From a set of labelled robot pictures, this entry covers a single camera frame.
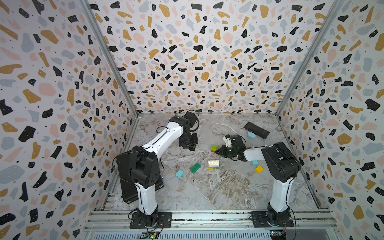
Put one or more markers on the black case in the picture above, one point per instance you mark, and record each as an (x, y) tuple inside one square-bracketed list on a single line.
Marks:
[(138, 166)]

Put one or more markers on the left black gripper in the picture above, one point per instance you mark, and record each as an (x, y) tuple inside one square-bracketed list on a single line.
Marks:
[(193, 144)]

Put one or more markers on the light blue round object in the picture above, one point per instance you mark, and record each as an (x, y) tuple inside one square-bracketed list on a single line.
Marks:
[(251, 135)]

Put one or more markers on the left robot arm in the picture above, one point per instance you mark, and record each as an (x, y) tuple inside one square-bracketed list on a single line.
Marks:
[(176, 127)]

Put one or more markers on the dark green long lego brick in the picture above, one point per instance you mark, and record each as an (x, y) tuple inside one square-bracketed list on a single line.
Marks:
[(195, 168)]

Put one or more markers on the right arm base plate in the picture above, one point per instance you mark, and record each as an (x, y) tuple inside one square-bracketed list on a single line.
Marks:
[(264, 219)]

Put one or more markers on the black flat pouch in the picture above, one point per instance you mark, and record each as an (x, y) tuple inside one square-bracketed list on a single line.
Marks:
[(258, 131)]

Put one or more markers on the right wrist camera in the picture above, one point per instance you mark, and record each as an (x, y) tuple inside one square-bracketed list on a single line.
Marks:
[(228, 141)]

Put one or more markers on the yellow lego brick right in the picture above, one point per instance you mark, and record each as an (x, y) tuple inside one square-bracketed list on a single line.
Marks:
[(259, 169)]

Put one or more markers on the light blue lego brick left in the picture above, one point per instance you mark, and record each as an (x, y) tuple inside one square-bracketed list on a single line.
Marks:
[(179, 173)]

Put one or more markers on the aluminium front rail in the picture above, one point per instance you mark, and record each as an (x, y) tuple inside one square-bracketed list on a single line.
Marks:
[(315, 224)]

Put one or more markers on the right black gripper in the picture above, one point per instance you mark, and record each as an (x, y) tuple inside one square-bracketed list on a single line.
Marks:
[(222, 152)]

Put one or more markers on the white long lego brick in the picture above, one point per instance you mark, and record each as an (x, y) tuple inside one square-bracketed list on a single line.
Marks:
[(213, 163)]

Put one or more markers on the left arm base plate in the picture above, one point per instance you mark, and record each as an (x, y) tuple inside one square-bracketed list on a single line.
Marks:
[(161, 220)]

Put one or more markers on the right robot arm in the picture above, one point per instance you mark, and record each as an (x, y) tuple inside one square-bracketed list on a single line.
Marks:
[(282, 165)]

